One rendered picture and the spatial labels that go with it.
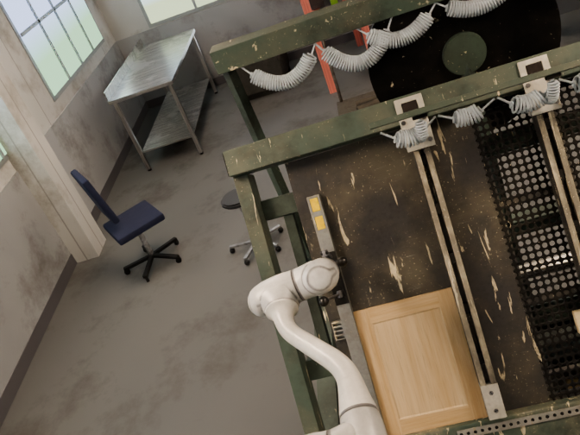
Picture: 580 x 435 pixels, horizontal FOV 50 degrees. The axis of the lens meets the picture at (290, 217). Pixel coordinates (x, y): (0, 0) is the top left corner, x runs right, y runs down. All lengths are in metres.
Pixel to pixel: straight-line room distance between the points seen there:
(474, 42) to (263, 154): 1.01
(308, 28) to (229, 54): 0.34
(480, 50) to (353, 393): 1.64
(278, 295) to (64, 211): 4.62
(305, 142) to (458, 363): 0.98
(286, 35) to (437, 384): 1.48
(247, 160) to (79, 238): 4.26
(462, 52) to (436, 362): 1.26
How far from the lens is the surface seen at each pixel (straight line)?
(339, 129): 2.29
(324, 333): 2.49
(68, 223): 6.38
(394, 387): 2.45
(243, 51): 2.66
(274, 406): 4.03
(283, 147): 2.31
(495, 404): 2.43
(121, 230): 5.57
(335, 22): 2.63
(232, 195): 5.19
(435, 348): 2.41
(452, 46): 2.75
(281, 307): 1.86
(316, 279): 1.82
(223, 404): 4.21
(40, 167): 6.15
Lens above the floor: 2.85
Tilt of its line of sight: 30 degrees down
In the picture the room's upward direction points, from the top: 22 degrees counter-clockwise
